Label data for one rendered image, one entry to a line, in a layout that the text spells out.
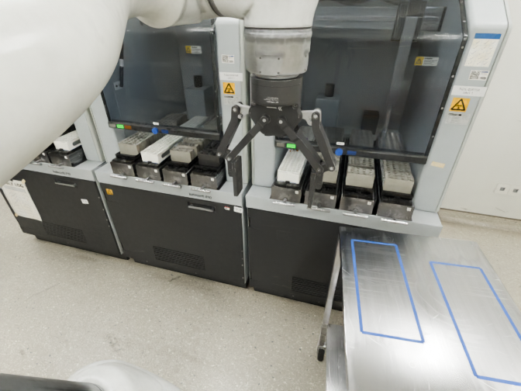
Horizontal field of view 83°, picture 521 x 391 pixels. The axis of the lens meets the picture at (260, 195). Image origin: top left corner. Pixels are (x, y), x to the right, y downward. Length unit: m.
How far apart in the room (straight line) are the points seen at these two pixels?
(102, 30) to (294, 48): 0.27
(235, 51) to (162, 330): 1.44
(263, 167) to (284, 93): 0.98
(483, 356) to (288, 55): 0.77
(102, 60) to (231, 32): 1.11
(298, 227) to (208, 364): 0.81
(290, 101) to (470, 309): 0.75
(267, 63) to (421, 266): 0.80
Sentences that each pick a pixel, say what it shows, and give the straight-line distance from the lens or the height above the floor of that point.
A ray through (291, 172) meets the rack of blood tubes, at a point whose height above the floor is 0.86.
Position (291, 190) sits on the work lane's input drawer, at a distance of 1.31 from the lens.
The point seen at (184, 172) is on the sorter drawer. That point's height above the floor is 0.80.
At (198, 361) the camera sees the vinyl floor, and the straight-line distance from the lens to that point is 1.71.
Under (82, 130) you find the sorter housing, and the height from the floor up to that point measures 0.92.
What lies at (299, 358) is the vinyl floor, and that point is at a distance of 1.70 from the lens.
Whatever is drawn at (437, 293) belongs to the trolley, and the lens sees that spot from 0.98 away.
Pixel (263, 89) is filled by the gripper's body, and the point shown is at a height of 1.39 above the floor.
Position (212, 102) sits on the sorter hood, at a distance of 1.35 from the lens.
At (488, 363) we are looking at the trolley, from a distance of 0.90.
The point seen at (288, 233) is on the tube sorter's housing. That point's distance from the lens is 1.46.
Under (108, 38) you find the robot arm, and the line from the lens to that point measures 0.20.
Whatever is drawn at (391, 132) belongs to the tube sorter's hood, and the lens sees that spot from 1.26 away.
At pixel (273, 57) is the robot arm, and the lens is 0.41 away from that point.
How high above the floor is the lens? 1.49
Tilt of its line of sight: 33 degrees down
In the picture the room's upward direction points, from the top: straight up
